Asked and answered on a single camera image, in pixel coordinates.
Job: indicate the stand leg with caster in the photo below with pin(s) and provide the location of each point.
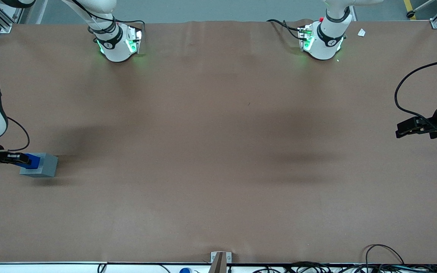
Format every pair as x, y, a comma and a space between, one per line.
411, 15

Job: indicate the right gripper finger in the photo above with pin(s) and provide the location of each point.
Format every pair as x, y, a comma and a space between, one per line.
13, 155
13, 163

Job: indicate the blue round cap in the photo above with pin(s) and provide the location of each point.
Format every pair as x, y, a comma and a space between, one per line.
185, 270

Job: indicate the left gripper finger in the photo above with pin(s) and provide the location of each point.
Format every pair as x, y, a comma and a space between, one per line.
414, 124
412, 134

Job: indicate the gray camera mount bracket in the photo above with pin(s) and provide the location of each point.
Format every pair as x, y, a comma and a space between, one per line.
214, 256

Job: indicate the blue plastic part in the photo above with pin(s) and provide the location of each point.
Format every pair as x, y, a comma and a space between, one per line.
35, 161

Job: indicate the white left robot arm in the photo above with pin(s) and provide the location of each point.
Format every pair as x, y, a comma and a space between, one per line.
324, 41

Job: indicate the white paper scrap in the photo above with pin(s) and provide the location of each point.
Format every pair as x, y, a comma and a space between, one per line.
361, 32

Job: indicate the gray square base block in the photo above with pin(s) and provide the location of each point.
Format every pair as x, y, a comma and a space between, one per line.
47, 167

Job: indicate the brown table mat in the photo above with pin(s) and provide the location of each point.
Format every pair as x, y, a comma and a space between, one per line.
218, 151

